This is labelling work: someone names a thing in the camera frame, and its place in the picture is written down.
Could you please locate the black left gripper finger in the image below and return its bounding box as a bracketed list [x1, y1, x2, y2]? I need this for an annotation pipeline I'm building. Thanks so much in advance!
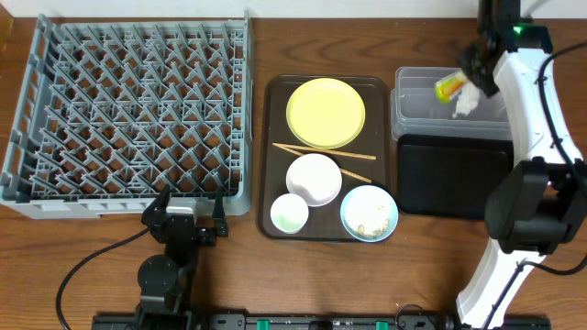
[211, 187, 228, 237]
[141, 185, 171, 226]

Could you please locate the white tissue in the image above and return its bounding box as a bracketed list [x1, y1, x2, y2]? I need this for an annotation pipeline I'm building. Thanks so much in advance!
[452, 83, 481, 118]

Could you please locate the green orange snack wrapper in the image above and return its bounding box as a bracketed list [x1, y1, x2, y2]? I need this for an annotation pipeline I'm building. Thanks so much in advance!
[435, 71, 469, 104]

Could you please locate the small white green cup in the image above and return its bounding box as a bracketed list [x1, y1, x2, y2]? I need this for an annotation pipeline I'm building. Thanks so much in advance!
[270, 193, 309, 235]

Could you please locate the pink white bowl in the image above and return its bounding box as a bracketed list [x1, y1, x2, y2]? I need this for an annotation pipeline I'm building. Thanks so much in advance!
[285, 153, 342, 207]

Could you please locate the light blue bowl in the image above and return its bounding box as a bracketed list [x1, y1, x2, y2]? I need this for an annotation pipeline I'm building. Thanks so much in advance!
[339, 185, 399, 243]

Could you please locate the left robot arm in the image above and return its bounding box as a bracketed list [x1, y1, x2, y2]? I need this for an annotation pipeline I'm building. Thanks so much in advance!
[134, 187, 216, 330]

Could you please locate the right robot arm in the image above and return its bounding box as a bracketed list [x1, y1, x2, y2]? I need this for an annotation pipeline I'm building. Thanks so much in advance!
[394, 0, 586, 329]

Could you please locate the clear plastic waste bin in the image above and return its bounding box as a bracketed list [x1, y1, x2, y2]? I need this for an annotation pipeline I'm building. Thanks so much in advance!
[391, 67, 511, 140]

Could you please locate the black waste tray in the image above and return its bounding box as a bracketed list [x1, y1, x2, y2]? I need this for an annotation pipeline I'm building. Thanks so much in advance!
[397, 134, 513, 220]

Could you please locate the upper wooden chopstick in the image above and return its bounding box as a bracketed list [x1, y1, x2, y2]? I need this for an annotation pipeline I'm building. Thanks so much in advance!
[272, 142, 377, 160]

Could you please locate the wooden chopstick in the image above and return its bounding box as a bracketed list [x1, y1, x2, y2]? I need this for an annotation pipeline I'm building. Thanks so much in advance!
[272, 142, 377, 160]
[275, 146, 372, 183]

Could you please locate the grey plastic dish rack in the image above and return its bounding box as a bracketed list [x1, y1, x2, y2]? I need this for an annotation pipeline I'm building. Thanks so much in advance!
[1, 16, 254, 219]

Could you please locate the dark brown serving tray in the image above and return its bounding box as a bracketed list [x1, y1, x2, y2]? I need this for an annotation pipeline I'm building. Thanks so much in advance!
[256, 75, 393, 243]

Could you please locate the lower wooden chopstick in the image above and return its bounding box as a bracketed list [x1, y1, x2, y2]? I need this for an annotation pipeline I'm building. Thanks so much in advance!
[275, 146, 372, 183]

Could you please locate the yellow round plate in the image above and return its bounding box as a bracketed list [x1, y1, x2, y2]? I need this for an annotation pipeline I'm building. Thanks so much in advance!
[286, 78, 366, 149]

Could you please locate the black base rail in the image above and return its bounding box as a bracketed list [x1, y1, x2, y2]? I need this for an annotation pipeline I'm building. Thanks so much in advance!
[90, 312, 552, 330]

